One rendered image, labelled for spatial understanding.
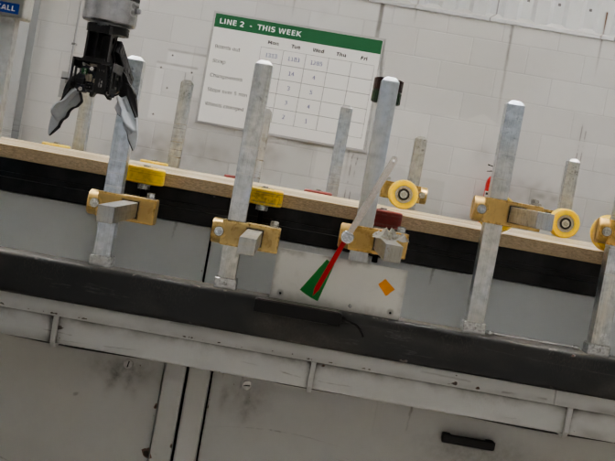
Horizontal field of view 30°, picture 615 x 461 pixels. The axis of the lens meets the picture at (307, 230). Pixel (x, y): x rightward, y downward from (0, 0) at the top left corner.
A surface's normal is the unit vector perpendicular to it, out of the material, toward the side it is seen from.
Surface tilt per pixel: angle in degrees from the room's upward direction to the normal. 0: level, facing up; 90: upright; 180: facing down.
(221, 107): 90
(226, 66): 90
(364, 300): 90
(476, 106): 90
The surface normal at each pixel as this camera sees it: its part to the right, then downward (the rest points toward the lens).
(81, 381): 0.00, 0.05
